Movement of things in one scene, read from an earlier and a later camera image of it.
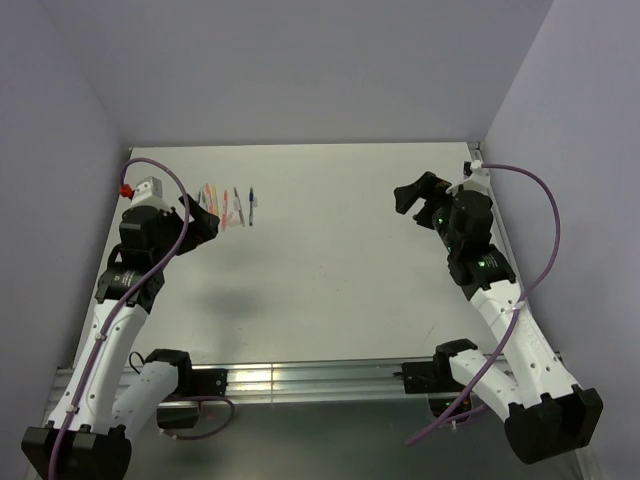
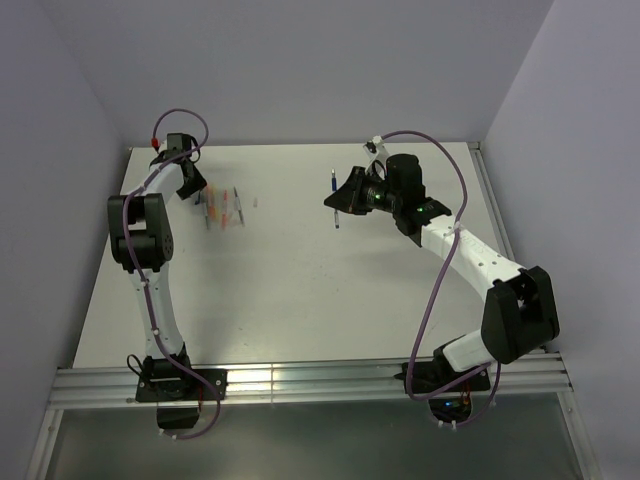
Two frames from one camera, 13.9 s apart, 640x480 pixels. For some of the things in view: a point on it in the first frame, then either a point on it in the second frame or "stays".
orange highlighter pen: x=215 y=199 stays
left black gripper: x=202 y=227 to x=198 y=184
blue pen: x=251 y=199 to x=334 y=187
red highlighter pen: x=224 y=210 stays
